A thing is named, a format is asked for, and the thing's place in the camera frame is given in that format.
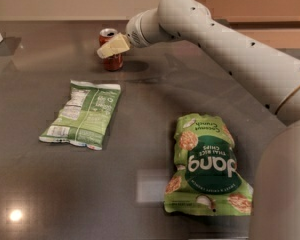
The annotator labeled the green rice chip bag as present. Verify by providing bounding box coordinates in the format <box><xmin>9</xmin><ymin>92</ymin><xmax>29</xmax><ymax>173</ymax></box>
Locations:
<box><xmin>164</xmin><ymin>113</ymin><xmax>253</xmax><ymax>216</ymax></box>

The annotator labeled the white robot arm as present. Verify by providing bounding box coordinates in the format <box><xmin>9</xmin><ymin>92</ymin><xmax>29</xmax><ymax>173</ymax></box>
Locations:
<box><xmin>97</xmin><ymin>0</ymin><xmax>300</xmax><ymax>240</ymax></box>

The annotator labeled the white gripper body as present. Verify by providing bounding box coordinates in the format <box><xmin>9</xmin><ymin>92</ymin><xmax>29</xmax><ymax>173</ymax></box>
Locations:
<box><xmin>126</xmin><ymin>11</ymin><xmax>153</xmax><ymax>48</ymax></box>

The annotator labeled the green white snack bag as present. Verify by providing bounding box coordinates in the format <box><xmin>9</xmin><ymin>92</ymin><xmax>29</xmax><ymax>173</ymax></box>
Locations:
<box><xmin>39</xmin><ymin>80</ymin><xmax>121</xmax><ymax>150</ymax></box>

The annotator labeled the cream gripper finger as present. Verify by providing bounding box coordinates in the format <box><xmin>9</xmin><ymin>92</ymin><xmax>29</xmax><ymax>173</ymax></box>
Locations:
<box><xmin>97</xmin><ymin>33</ymin><xmax>131</xmax><ymax>59</ymax></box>

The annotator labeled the red coke can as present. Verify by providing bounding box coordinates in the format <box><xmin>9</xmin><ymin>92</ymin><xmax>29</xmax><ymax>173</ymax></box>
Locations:
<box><xmin>99</xmin><ymin>28</ymin><xmax>123</xmax><ymax>71</ymax></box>

